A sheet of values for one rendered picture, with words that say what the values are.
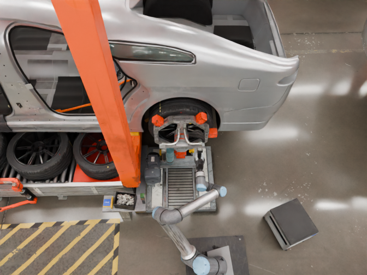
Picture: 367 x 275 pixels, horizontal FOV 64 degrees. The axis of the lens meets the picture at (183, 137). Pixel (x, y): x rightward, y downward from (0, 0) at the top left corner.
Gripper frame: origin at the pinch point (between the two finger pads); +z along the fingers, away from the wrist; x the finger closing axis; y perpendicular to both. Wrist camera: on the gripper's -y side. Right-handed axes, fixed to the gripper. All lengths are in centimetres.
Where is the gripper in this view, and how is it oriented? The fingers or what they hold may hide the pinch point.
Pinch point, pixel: (199, 153)
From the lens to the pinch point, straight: 286.5
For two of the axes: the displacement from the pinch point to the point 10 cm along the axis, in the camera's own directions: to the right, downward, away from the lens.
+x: 10.0, -0.1, 0.4
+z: -0.3, -8.5, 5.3
